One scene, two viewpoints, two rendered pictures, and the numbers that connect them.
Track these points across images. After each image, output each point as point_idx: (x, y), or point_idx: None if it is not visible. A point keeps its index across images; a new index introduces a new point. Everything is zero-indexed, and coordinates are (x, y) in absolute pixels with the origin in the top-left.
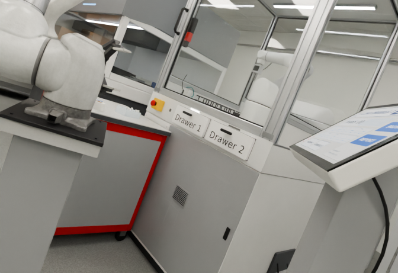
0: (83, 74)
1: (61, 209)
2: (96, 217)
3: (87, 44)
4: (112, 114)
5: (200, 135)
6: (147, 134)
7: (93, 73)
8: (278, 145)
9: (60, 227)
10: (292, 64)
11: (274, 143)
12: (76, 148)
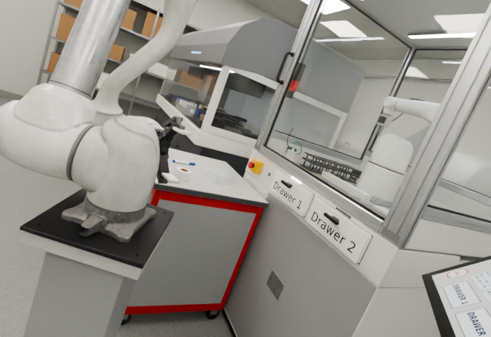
0: (123, 172)
1: (104, 332)
2: (183, 295)
3: (130, 133)
4: (198, 184)
5: (300, 215)
6: (238, 206)
7: (137, 169)
8: (407, 248)
9: (143, 305)
10: (431, 134)
11: (400, 247)
12: (112, 268)
